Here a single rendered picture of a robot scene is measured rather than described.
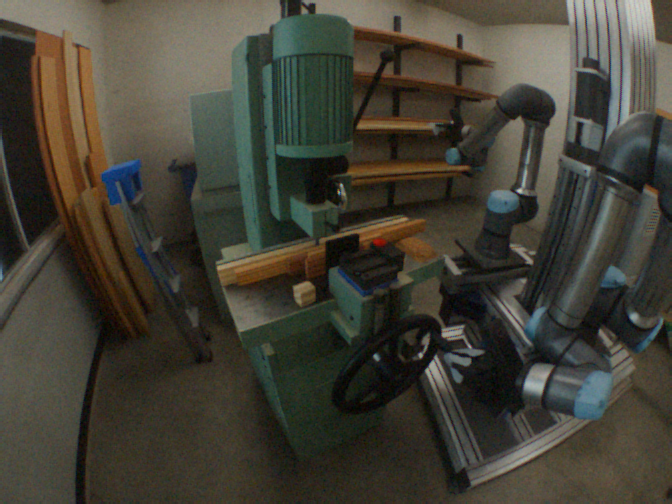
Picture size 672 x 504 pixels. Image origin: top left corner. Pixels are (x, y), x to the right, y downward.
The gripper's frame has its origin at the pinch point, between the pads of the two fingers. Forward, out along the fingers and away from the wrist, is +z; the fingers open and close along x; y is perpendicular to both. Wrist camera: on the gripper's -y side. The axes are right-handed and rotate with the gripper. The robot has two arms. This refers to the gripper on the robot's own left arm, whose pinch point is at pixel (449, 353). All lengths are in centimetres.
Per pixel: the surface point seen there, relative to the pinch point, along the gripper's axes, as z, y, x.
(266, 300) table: 24.4, -19.7, -28.0
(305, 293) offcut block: 17.7, -19.6, -20.5
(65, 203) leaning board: 116, -88, -117
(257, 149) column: 33, -58, -19
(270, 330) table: 19.5, -14.0, -29.9
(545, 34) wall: 16, -204, 328
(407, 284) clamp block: 7.2, -16.0, -1.8
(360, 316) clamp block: 9.2, -13.0, -13.5
